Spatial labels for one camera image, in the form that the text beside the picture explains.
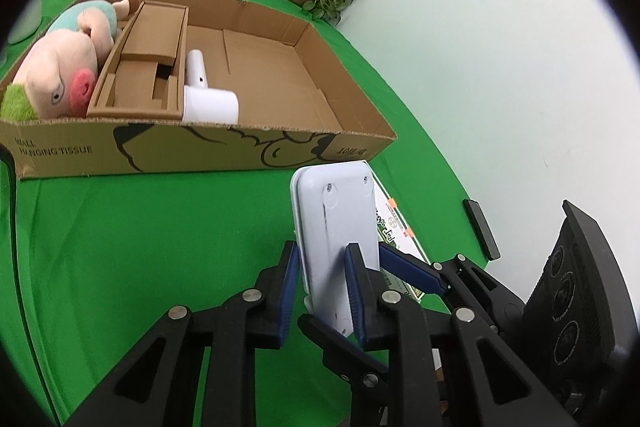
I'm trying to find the large cardboard box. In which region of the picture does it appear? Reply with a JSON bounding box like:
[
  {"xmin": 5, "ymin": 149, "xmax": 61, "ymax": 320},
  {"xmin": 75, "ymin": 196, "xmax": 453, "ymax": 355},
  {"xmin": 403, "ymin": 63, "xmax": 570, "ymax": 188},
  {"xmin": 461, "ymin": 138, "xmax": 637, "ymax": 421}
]
[{"xmin": 0, "ymin": 0, "xmax": 398, "ymax": 180}]

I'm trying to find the brown cardboard insert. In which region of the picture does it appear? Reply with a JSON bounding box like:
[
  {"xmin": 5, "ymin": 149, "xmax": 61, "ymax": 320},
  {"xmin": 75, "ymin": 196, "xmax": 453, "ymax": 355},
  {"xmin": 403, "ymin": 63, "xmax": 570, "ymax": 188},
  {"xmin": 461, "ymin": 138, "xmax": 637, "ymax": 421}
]
[{"xmin": 86, "ymin": 1, "xmax": 191, "ymax": 124}]

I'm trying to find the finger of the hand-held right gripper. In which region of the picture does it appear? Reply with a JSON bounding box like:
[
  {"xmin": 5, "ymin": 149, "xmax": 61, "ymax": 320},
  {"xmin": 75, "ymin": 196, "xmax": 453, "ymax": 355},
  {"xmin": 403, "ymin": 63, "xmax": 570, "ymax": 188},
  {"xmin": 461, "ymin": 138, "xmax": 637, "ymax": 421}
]
[
  {"xmin": 379, "ymin": 243, "xmax": 526, "ymax": 338},
  {"xmin": 298, "ymin": 314, "xmax": 393, "ymax": 390}
]

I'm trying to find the black rectangular block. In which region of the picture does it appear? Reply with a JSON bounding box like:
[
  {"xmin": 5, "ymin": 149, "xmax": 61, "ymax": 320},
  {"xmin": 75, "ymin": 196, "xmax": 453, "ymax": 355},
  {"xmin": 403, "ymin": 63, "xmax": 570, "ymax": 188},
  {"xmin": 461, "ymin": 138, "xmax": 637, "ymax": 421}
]
[{"xmin": 462, "ymin": 198, "xmax": 502, "ymax": 261}]

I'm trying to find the green and white box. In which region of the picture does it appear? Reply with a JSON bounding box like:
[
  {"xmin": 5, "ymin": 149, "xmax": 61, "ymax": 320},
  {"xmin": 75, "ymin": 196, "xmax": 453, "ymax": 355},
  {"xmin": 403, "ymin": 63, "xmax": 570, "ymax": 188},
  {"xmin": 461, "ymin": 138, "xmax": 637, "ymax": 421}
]
[{"xmin": 367, "ymin": 164, "xmax": 432, "ymax": 304}]

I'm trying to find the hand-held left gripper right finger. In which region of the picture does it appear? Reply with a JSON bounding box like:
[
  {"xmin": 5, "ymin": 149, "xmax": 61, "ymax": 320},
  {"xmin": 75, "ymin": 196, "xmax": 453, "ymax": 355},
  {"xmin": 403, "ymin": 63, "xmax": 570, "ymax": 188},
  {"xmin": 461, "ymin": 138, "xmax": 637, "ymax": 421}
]
[{"xmin": 344, "ymin": 243, "xmax": 581, "ymax": 427}]

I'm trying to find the pink pig plush toy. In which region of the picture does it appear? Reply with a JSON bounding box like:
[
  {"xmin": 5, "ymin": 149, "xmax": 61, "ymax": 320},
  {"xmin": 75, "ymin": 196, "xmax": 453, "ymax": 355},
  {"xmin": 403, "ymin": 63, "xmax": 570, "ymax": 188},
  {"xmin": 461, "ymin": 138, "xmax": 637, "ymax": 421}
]
[{"xmin": 0, "ymin": 0, "xmax": 143, "ymax": 122}]

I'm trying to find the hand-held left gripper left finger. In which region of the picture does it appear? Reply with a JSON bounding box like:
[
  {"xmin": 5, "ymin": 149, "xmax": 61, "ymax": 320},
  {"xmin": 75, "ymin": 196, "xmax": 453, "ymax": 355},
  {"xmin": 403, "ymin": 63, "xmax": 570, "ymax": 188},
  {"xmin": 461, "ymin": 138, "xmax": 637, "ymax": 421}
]
[{"xmin": 65, "ymin": 241, "xmax": 302, "ymax": 427}]

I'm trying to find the white hair dryer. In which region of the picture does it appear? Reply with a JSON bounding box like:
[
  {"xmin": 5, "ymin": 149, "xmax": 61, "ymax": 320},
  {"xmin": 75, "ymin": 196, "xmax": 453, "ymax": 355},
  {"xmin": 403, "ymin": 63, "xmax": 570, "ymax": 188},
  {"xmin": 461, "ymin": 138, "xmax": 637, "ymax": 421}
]
[{"xmin": 181, "ymin": 49, "xmax": 241, "ymax": 125}]

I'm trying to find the white router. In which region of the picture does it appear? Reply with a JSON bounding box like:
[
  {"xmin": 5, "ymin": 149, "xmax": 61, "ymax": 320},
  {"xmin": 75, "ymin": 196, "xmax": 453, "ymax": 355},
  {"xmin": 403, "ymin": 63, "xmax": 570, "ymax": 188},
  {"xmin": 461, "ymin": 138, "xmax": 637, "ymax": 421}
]
[{"xmin": 290, "ymin": 161, "xmax": 382, "ymax": 338}]

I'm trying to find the green table cloth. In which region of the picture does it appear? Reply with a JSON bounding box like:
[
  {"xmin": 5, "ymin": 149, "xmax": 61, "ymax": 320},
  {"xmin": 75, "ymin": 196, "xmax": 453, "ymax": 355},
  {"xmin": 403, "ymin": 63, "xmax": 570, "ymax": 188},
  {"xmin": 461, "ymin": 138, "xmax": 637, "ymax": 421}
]
[{"xmin": 0, "ymin": 0, "xmax": 483, "ymax": 427}]

